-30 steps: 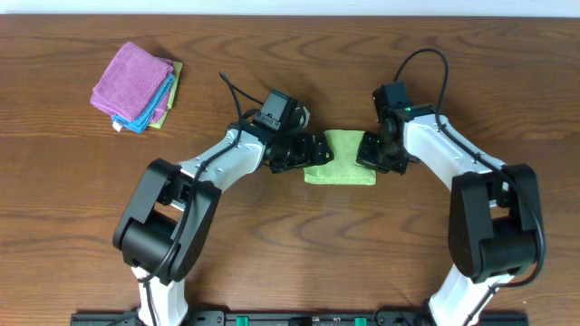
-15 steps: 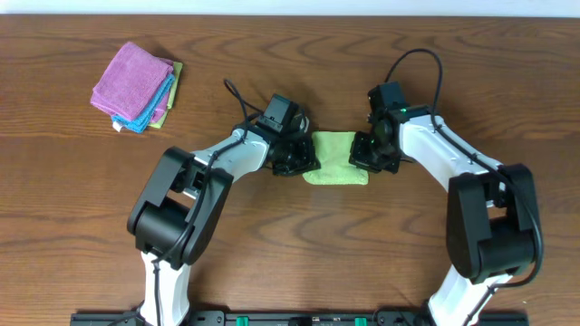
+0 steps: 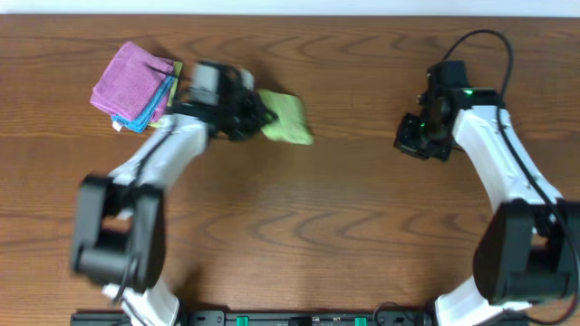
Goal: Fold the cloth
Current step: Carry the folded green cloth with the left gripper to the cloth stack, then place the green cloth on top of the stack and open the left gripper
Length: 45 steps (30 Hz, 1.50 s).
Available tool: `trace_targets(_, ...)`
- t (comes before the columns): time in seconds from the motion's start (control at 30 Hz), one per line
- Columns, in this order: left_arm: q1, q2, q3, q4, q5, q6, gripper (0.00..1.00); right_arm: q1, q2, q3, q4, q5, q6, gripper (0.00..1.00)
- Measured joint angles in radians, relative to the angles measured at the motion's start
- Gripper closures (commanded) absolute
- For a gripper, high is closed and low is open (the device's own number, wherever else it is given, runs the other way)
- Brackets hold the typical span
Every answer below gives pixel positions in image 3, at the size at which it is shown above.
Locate right black cable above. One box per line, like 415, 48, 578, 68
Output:
441, 29, 580, 325

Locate blue folded cloth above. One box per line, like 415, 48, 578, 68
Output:
111, 75, 176, 133

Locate green microfiber cloth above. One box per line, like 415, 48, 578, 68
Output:
258, 89, 314, 145

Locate purple folded cloth top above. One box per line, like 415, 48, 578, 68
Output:
90, 42, 174, 120

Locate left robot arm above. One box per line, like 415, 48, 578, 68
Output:
70, 60, 277, 326

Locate green folded cloth bottom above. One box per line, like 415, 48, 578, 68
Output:
149, 61, 183, 128

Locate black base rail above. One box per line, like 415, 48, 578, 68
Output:
70, 309, 530, 326

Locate purple folded cloth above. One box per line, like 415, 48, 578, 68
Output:
90, 42, 174, 120
147, 56, 176, 122

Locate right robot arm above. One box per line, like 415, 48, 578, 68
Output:
394, 60, 579, 325

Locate purple folded cloth lower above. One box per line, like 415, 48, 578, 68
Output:
147, 56, 176, 122

